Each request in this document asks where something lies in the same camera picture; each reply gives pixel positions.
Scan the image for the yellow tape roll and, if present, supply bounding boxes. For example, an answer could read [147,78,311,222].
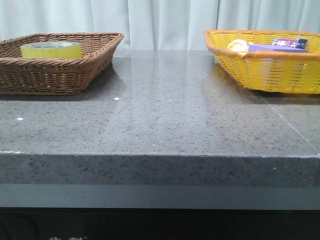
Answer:
[20,41,82,60]

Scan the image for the white curtain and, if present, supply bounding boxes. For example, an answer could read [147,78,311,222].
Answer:
[0,0,320,51]

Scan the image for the croissant bread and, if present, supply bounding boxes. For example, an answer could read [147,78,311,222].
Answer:
[226,39,251,52]

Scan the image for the brown wicker basket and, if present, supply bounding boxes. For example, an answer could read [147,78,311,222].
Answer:
[0,32,125,96]

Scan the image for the purple foam block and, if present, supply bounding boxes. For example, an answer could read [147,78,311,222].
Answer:
[248,44,307,53]

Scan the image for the yellow woven basket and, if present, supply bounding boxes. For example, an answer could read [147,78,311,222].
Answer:
[204,29,320,94]

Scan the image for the colourful snack packet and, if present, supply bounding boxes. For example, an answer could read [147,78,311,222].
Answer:
[271,37,308,49]

